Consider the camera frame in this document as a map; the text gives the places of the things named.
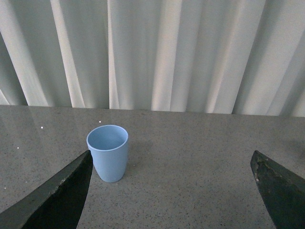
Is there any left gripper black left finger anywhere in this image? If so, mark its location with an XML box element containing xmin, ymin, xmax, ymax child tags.
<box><xmin>0</xmin><ymin>150</ymin><xmax>93</xmax><ymax>229</ymax></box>

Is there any white pleated curtain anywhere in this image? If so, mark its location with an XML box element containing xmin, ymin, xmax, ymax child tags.
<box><xmin>0</xmin><ymin>0</ymin><xmax>305</xmax><ymax>117</ymax></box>

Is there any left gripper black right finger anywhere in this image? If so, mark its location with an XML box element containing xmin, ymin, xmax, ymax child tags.
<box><xmin>250</xmin><ymin>150</ymin><xmax>305</xmax><ymax>229</ymax></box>

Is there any light blue plastic cup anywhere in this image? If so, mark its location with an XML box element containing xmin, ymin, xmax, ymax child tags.
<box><xmin>86</xmin><ymin>125</ymin><xmax>129</xmax><ymax>183</ymax></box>

